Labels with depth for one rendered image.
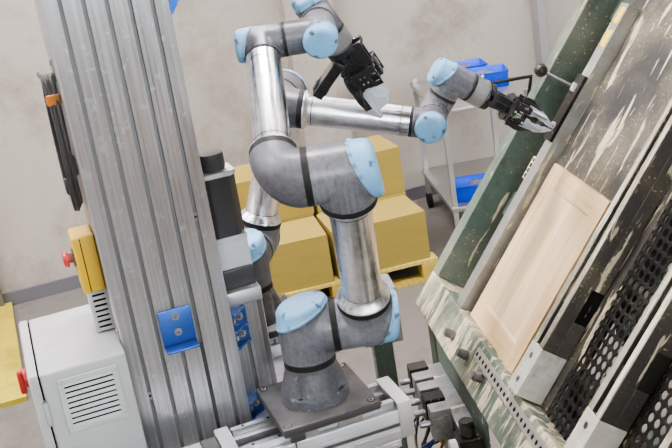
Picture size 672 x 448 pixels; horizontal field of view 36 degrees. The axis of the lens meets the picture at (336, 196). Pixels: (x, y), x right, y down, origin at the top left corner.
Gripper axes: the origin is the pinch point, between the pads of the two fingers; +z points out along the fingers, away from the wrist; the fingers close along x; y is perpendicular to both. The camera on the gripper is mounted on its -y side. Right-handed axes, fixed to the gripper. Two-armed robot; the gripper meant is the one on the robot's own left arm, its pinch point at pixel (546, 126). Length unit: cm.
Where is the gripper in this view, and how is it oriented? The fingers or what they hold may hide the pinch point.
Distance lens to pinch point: 280.0
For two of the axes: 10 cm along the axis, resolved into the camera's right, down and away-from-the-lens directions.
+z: 8.8, 4.0, 2.6
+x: 4.5, -8.8, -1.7
